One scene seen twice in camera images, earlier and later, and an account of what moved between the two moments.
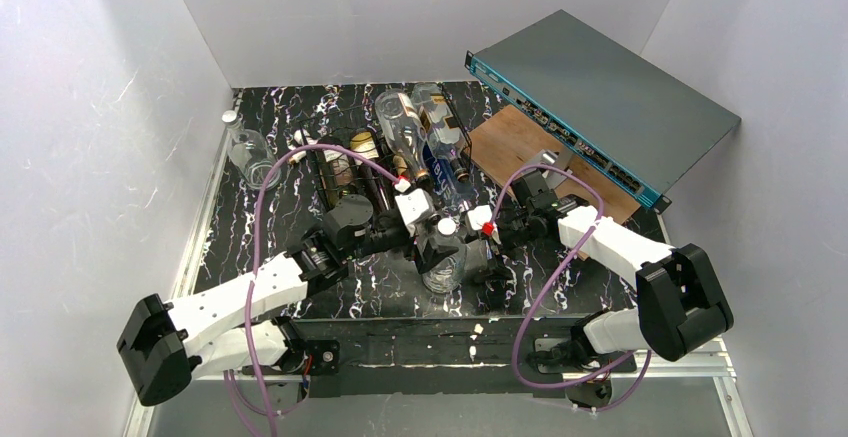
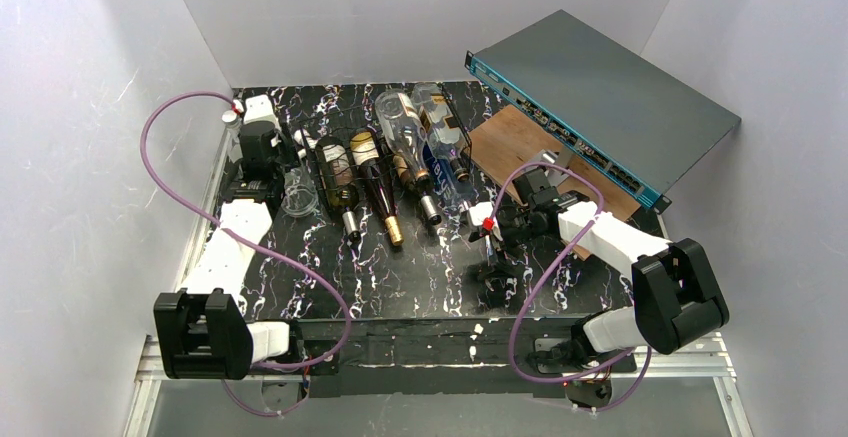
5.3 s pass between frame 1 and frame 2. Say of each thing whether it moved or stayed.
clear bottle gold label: stayed
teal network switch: stayed
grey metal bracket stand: stayed
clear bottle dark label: moved
